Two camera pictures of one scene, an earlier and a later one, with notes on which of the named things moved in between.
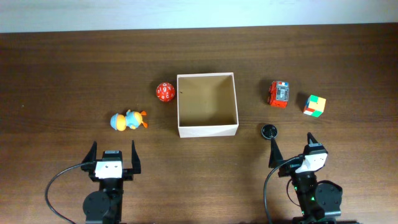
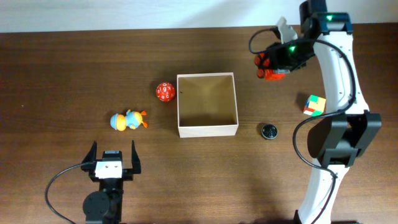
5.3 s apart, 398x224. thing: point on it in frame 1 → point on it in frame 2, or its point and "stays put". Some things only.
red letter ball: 165,91 stays put
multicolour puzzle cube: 314,106 stays put
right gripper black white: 290,167 → 277,59
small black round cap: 269,131 stays put
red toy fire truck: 278,94 → 265,71
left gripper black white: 128,172 stays put
